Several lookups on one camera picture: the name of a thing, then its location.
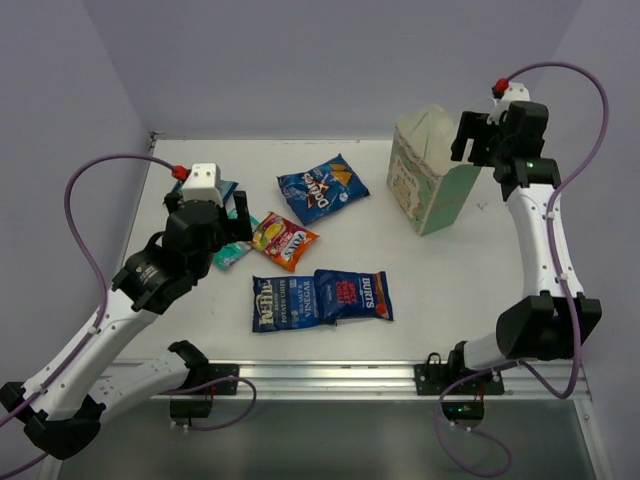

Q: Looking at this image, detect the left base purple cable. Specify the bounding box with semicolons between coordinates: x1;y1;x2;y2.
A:
172;377;257;432

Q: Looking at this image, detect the dark blue red snack packet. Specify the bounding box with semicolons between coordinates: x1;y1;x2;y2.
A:
313;269;394;325

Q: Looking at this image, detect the green mint snack packet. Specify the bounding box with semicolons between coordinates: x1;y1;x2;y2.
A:
212;207;259;271

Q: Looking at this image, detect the green printed paper bag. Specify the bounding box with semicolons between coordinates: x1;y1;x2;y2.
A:
387;104;480;236

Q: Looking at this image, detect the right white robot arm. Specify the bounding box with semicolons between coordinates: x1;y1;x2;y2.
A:
445;101;602;393

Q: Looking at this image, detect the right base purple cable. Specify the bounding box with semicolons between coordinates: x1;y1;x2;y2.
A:
433;367;514;479

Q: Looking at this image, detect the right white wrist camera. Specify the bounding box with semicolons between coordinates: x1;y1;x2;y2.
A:
487;78;530;125

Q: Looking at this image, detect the blue Burts crisps packet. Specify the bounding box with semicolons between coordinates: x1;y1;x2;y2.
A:
171;180;238;206

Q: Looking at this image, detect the orange snack packet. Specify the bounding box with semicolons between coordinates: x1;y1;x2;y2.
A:
251;212;320;272

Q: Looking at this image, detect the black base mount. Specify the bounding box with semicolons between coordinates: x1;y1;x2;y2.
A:
413;349;505;428
168;340;240;425

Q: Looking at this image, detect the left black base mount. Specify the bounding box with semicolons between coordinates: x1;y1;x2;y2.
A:
168;340;240;425

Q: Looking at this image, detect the aluminium mounting rail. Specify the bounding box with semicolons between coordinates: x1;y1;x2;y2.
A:
102;359;591;402

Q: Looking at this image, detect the blue cookie snack packet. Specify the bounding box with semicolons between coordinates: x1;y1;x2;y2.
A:
277;154;370;226

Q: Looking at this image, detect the blue white snack packet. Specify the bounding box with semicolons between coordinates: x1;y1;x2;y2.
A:
252;276;321;333

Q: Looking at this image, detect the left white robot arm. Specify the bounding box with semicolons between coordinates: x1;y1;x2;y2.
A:
1;191;252;460

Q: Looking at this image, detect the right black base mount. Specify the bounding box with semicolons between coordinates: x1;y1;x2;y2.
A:
413;349;505;428

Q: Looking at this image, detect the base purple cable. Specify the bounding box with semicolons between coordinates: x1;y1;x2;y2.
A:
433;367;514;479
172;377;257;432

